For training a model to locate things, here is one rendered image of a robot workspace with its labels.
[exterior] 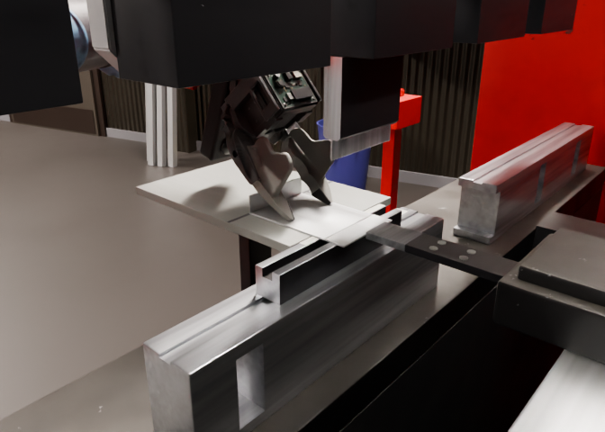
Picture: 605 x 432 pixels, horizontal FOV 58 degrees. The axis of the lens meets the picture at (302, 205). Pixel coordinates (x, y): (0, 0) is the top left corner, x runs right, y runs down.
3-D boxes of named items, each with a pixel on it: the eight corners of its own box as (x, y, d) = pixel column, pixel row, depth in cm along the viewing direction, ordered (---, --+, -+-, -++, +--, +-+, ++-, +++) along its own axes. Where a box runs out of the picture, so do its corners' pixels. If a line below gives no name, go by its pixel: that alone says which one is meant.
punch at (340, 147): (381, 139, 59) (385, 48, 55) (397, 141, 57) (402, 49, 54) (322, 158, 52) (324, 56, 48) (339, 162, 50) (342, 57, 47)
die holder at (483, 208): (556, 164, 120) (564, 121, 117) (585, 169, 116) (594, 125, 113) (452, 234, 85) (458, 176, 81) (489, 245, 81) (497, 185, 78)
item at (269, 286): (378, 228, 64) (379, 203, 63) (400, 234, 62) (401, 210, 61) (256, 293, 50) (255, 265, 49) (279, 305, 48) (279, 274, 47)
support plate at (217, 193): (240, 162, 81) (240, 156, 81) (391, 204, 65) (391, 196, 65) (136, 193, 69) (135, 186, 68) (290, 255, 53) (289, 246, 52)
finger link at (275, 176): (295, 202, 52) (267, 120, 55) (263, 227, 56) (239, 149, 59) (320, 201, 54) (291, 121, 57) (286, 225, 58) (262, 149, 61)
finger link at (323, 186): (356, 185, 58) (301, 119, 58) (322, 209, 63) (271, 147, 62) (367, 173, 61) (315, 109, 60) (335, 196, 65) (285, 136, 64)
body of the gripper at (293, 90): (278, 115, 53) (221, 15, 55) (236, 157, 60) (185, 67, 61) (327, 104, 59) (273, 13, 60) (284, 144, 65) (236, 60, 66)
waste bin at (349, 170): (385, 185, 372) (390, 114, 354) (365, 203, 340) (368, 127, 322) (329, 176, 390) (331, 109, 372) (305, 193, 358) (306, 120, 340)
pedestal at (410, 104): (374, 245, 284) (383, 84, 254) (417, 259, 269) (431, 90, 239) (352, 257, 270) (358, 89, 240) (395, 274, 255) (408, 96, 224)
